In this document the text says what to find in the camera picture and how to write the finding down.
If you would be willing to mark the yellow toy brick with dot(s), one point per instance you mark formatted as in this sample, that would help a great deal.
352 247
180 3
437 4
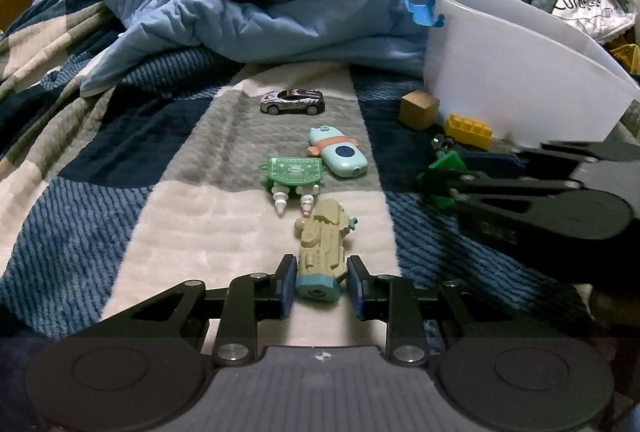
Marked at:
468 131

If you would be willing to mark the silver toy car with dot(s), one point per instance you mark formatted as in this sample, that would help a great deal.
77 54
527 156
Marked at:
309 101

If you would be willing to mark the blue bin clip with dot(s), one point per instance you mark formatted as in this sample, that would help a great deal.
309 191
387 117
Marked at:
424 14

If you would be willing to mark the mint capsule toy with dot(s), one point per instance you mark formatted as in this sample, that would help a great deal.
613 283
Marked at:
340 153

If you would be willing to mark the black toy car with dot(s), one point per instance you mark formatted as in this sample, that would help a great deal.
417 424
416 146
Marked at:
443 143

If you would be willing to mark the green toy with drills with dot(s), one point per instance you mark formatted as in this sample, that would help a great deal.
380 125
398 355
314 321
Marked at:
298 178

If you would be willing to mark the white plastic storage bin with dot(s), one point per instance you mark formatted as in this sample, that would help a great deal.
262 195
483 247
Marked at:
526 73

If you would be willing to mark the plaid blue grey blanket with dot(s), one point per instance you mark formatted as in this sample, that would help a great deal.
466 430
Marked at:
112 198

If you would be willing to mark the green toy brick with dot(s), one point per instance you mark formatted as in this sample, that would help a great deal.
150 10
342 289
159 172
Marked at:
448 167

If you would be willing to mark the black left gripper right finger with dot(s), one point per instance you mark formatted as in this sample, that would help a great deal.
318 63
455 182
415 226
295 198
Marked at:
390 299

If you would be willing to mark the beige and teal toy gun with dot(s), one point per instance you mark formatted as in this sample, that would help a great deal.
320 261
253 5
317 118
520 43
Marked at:
321 263

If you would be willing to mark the small wooden cube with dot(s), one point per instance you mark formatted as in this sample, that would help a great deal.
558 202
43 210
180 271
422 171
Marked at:
418 110

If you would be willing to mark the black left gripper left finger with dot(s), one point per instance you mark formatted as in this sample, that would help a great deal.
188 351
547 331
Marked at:
251 299

